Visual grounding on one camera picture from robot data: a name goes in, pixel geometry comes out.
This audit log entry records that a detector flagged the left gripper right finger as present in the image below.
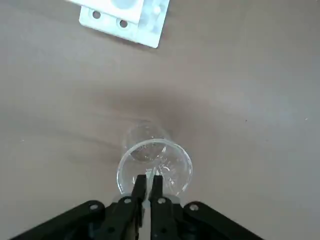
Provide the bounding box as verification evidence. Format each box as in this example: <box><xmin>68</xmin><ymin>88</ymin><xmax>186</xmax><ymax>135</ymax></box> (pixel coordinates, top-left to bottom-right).
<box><xmin>149</xmin><ymin>174</ymin><xmax>266</xmax><ymax>240</ymax></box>

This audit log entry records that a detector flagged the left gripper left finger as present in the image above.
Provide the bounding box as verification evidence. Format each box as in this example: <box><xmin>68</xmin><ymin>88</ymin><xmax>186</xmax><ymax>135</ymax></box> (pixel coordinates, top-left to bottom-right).
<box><xmin>7</xmin><ymin>174</ymin><xmax>148</xmax><ymax>240</ymax></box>

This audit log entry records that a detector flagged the glass stirring rod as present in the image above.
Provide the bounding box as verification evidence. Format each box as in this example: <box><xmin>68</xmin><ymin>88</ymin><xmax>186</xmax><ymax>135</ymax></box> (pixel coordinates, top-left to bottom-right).
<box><xmin>141</xmin><ymin>149</ymin><xmax>166</xmax><ymax>240</ymax></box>

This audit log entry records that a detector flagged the large glass beaker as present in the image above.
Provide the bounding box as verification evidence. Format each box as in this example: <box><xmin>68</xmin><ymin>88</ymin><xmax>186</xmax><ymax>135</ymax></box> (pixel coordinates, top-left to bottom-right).
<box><xmin>116</xmin><ymin>121</ymin><xmax>193</xmax><ymax>198</ymax></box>

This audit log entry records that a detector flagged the white test tube rack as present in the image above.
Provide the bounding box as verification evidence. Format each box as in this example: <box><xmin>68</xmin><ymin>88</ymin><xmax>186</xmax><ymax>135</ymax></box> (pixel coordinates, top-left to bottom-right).
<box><xmin>64</xmin><ymin>0</ymin><xmax>171</xmax><ymax>49</ymax></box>

